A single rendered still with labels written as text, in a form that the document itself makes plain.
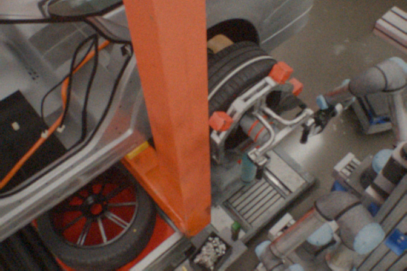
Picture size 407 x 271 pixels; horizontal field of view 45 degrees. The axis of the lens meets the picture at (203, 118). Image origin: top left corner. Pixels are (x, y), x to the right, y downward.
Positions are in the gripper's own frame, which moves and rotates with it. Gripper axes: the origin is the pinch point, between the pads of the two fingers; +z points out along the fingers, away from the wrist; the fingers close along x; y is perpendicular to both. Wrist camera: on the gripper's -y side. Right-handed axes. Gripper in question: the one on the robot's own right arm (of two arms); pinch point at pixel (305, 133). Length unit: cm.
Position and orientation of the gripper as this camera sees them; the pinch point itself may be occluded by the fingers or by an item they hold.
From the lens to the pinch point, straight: 264.2
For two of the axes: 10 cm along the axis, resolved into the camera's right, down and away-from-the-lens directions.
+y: -0.2, -5.4, -8.4
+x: 6.5, 6.3, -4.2
